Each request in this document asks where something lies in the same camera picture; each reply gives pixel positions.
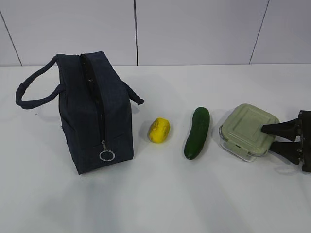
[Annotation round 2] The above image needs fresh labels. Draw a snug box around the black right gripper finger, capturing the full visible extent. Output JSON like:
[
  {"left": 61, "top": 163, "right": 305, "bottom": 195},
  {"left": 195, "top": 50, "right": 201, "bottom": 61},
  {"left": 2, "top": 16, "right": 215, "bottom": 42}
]
[
  {"left": 261, "top": 119, "right": 299, "bottom": 142},
  {"left": 269, "top": 141, "right": 300, "bottom": 165}
]

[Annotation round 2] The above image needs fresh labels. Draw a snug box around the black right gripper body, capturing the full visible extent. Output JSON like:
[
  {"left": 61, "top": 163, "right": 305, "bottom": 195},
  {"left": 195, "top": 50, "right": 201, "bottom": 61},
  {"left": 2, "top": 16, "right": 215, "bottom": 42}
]
[{"left": 294, "top": 110, "right": 311, "bottom": 172}]

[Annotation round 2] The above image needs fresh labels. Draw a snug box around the glass container green lid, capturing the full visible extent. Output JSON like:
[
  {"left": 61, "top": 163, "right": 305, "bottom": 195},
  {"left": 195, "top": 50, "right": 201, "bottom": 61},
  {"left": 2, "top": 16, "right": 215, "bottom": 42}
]
[{"left": 219, "top": 103, "right": 280, "bottom": 162}]

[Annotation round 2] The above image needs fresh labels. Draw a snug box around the green cucumber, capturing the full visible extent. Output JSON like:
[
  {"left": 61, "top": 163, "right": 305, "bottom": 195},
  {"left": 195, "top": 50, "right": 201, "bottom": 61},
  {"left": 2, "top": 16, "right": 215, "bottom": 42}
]
[{"left": 184, "top": 107, "right": 210, "bottom": 160}]

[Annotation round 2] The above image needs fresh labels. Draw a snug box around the navy blue lunch bag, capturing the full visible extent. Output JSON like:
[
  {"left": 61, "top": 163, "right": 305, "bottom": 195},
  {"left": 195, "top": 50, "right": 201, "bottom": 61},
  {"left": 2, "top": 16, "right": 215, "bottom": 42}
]
[{"left": 16, "top": 51, "right": 144, "bottom": 174}]

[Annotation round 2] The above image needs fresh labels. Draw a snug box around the yellow lemon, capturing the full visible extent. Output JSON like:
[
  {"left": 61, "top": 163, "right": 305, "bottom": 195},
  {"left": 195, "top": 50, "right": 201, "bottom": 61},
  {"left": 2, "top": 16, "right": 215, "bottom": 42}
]
[{"left": 148, "top": 117, "right": 171, "bottom": 143}]

